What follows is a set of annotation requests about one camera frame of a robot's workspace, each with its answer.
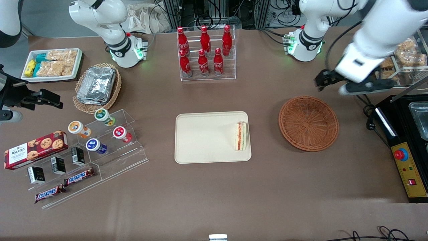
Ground blue lid yogurt cup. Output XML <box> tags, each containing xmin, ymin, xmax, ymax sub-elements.
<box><xmin>86</xmin><ymin>138</ymin><xmax>108</xmax><ymax>155</ymax></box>

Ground clear bag rice crackers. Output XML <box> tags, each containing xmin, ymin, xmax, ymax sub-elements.
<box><xmin>46</xmin><ymin>50</ymin><xmax>78</xmax><ymax>63</ymax></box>
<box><xmin>36</xmin><ymin>61</ymin><xmax>75</xmax><ymax>77</ymax></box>

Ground Snickers chocolate bar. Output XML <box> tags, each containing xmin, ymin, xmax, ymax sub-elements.
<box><xmin>34</xmin><ymin>184</ymin><xmax>67</xmax><ymax>204</ymax></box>
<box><xmin>64</xmin><ymin>168</ymin><xmax>95</xmax><ymax>187</ymax></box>

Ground clear acrylic bottle rack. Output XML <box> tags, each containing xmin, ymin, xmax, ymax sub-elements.
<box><xmin>177</xmin><ymin>24</ymin><xmax>237</xmax><ymax>82</ymax></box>

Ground beige rectangular plastic tray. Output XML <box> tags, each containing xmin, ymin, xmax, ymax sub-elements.
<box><xmin>174</xmin><ymin>111</ymin><xmax>252</xmax><ymax>164</ymax></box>

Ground white rectangular snack tray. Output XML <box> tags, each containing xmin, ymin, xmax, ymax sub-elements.
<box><xmin>21</xmin><ymin>48</ymin><xmax>83</xmax><ymax>83</ymax></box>

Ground black sealing machine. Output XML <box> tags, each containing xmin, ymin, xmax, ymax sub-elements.
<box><xmin>375</xmin><ymin>95</ymin><xmax>428</xmax><ymax>204</ymax></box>

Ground small black carton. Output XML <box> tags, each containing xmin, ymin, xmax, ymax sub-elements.
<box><xmin>50</xmin><ymin>156</ymin><xmax>67</xmax><ymax>175</ymax></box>
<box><xmin>71</xmin><ymin>147</ymin><xmax>86</xmax><ymax>166</ymax></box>
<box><xmin>27</xmin><ymin>166</ymin><xmax>46</xmax><ymax>185</ymax></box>

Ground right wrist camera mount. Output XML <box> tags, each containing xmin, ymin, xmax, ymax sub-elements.
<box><xmin>0</xmin><ymin>110</ymin><xmax>23</xmax><ymax>123</ymax></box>

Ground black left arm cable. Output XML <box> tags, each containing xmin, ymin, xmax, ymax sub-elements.
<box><xmin>325</xmin><ymin>19</ymin><xmax>364</xmax><ymax>70</ymax></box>

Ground crumpled beige cloth bag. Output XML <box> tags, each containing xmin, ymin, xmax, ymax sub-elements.
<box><xmin>121</xmin><ymin>3</ymin><xmax>172</xmax><ymax>34</ymax></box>

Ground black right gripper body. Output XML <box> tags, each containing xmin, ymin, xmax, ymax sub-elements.
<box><xmin>0</xmin><ymin>65</ymin><xmax>35</xmax><ymax>111</ymax></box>

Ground shiny steel pan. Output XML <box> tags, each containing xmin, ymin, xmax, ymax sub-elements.
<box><xmin>408</xmin><ymin>102</ymin><xmax>428</xmax><ymax>141</ymax></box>

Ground clear stepped acrylic display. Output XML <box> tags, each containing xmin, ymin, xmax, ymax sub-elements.
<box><xmin>25</xmin><ymin>109</ymin><xmax>149</xmax><ymax>210</ymax></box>

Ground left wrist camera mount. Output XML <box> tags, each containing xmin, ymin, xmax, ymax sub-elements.
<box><xmin>339</xmin><ymin>78</ymin><xmax>396</xmax><ymax>96</ymax></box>

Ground green lid yogurt cup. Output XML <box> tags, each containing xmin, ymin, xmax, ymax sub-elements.
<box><xmin>94</xmin><ymin>108</ymin><xmax>116</xmax><ymax>127</ymax></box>

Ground light tan wicker basket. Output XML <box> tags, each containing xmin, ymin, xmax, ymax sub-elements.
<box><xmin>73</xmin><ymin>63</ymin><xmax>122</xmax><ymax>114</ymax></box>

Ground stack of foil trays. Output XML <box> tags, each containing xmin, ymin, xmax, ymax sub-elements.
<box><xmin>77</xmin><ymin>67</ymin><xmax>117</xmax><ymax>105</ymax></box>

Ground grey metal lever bar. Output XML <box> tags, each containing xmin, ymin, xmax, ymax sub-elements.
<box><xmin>390</xmin><ymin>77</ymin><xmax>428</xmax><ymax>103</ymax></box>

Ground aluminium frame equipment rack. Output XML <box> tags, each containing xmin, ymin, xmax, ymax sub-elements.
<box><xmin>157</xmin><ymin>0</ymin><xmax>303</xmax><ymax>30</ymax></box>

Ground orange lid yogurt cup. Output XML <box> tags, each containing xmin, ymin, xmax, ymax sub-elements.
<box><xmin>68</xmin><ymin>121</ymin><xmax>92</xmax><ymax>139</ymax></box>

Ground red lid yogurt cup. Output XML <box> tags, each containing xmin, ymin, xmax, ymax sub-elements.
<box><xmin>113</xmin><ymin>126</ymin><xmax>133</xmax><ymax>144</ymax></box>

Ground black floor cables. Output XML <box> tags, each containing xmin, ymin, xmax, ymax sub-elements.
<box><xmin>329</xmin><ymin>226</ymin><xmax>420</xmax><ymax>241</ymax></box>

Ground red Walkers cookie box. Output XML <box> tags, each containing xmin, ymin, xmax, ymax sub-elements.
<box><xmin>4</xmin><ymin>131</ymin><xmax>69</xmax><ymax>170</ymax></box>

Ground white wire shelf rack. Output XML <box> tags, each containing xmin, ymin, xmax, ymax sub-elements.
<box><xmin>374</xmin><ymin>27</ymin><xmax>428</xmax><ymax>89</ymax></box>

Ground black power cable with plug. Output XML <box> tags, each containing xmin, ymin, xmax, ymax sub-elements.
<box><xmin>354</xmin><ymin>94</ymin><xmax>392</xmax><ymax>148</ymax></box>

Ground triangular white bread sandwich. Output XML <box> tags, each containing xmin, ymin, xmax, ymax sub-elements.
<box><xmin>234</xmin><ymin>121</ymin><xmax>248</xmax><ymax>152</ymax></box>

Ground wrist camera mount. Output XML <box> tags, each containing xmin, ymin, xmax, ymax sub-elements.
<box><xmin>0</xmin><ymin>110</ymin><xmax>23</xmax><ymax>123</ymax></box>
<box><xmin>339</xmin><ymin>78</ymin><xmax>396</xmax><ymax>96</ymax></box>

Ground brown round wicker basket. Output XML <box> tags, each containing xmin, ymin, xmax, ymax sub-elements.
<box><xmin>278</xmin><ymin>96</ymin><xmax>339</xmax><ymax>152</ymax></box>

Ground red cola bottle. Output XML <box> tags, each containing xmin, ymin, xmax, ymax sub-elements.
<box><xmin>200</xmin><ymin>25</ymin><xmax>211</xmax><ymax>56</ymax></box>
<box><xmin>213</xmin><ymin>48</ymin><xmax>224</xmax><ymax>76</ymax></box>
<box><xmin>222</xmin><ymin>25</ymin><xmax>233</xmax><ymax>56</ymax></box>
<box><xmin>179</xmin><ymin>50</ymin><xmax>193</xmax><ymax>78</ymax></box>
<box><xmin>177</xmin><ymin>27</ymin><xmax>190</xmax><ymax>57</ymax></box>
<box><xmin>198</xmin><ymin>49</ymin><xmax>210</xmax><ymax>77</ymax></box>

